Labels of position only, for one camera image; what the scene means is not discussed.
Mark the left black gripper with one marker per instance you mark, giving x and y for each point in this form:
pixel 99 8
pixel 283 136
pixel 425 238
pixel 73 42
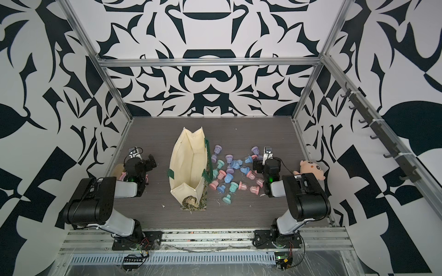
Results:
pixel 147 163

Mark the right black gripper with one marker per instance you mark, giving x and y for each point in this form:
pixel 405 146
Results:
pixel 260 163

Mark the cream canvas tote bag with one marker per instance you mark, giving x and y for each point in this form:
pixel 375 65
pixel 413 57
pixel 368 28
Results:
pixel 190 170

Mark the purple hourglass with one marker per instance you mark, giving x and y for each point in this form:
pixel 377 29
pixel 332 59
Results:
pixel 255 150
pixel 217 149

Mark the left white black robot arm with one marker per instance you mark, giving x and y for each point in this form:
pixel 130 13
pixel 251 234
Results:
pixel 92 204

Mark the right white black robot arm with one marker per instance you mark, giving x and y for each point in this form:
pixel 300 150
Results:
pixel 306 199

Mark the light blue hourglass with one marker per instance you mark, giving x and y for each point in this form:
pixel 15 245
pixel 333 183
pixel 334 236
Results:
pixel 249 159

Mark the blue hourglass back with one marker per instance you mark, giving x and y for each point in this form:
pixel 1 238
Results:
pixel 236 164

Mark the teal hourglass middle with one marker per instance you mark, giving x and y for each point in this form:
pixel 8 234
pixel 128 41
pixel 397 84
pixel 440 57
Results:
pixel 233 187

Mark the teal hourglass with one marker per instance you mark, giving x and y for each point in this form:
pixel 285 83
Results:
pixel 233 187
pixel 227 199

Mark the blue hourglass centre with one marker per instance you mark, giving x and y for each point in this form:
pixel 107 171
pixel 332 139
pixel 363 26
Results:
pixel 228 178

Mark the teal hourglass front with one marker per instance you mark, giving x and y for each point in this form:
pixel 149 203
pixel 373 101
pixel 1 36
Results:
pixel 227 199

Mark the blue hourglass front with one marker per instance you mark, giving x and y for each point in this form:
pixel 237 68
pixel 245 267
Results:
pixel 221 189

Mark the wooden round brush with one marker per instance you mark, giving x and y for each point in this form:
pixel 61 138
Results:
pixel 118 171

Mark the pink-faced plush doll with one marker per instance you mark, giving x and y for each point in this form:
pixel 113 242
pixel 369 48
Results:
pixel 311 167

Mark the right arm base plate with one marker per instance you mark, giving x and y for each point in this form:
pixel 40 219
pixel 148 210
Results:
pixel 266 239

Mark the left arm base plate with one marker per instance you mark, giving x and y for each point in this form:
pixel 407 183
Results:
pixel 148 240

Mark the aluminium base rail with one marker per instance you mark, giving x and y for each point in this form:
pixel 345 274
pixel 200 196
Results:
pixel 195 241

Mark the black wall hook rack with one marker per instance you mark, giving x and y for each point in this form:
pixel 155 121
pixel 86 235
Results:
pixel 384 134

